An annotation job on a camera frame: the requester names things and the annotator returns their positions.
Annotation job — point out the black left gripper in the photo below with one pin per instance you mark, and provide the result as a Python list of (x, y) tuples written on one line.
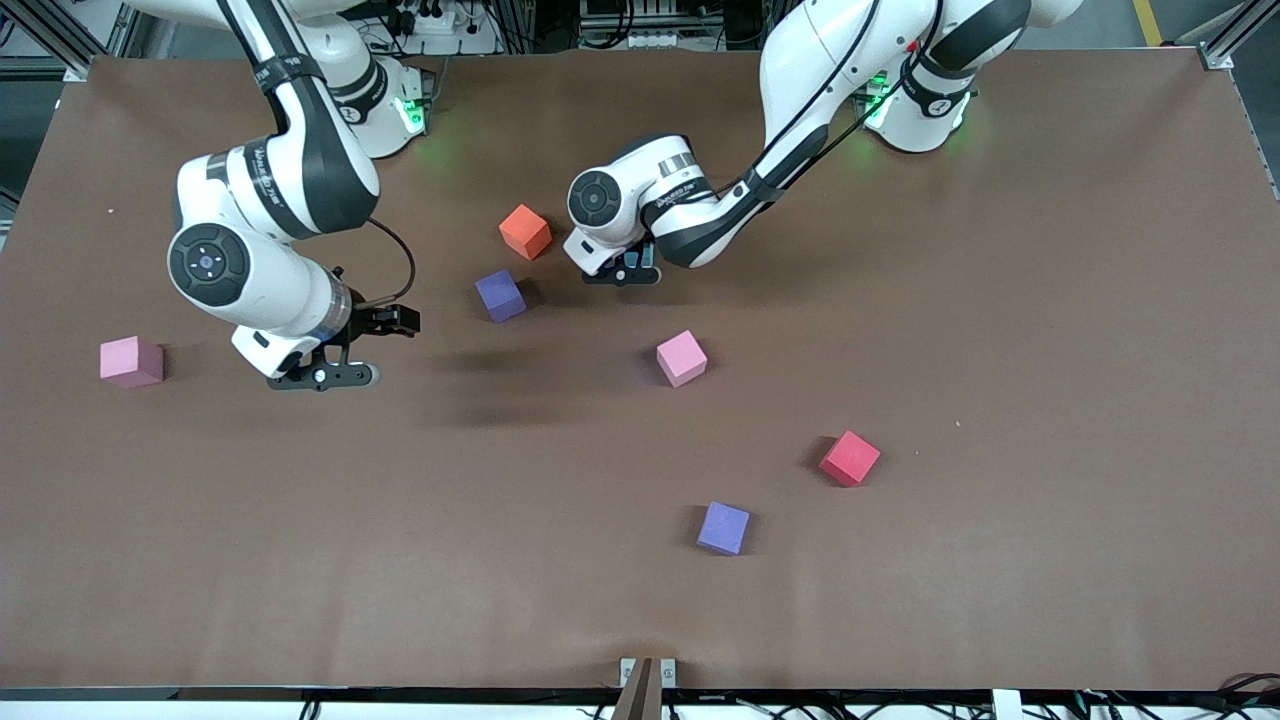
[(639, 248)]

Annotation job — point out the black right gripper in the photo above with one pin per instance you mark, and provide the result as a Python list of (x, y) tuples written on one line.
[(368, 319)]

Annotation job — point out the dark purple foam block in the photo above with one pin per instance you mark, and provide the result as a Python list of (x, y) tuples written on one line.
[(500, 295)]

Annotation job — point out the orange foam block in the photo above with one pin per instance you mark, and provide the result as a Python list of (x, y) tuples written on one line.
[(525, 230)]

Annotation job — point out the pink foam block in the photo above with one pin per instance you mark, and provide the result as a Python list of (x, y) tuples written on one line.
[(681, 357), (130, 360)]

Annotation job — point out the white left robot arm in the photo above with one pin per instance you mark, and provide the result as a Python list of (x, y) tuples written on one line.
[(800, 60)]

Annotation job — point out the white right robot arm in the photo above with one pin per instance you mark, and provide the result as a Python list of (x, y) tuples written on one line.
[(300, 170)]

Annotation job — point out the grey equipment rack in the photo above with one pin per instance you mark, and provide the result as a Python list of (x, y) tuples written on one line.
[(630, 25)]

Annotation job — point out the large table cover sheet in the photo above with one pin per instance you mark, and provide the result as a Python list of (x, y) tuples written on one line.
[(300, 550)]

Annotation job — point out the light purple foam block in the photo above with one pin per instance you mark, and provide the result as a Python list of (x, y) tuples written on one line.
[(723, 527)]

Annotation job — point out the red foam block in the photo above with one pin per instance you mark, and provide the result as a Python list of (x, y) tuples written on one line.
[(849, 458)]

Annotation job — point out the white power strip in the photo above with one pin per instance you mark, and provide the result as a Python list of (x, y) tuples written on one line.
[(435, 18)]

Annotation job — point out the small metal edge bracket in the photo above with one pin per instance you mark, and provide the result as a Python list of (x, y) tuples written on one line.
[(627, 668)]

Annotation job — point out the aluminium frame profile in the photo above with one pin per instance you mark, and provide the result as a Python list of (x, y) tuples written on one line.
[(60, 40), (1225, 45)]

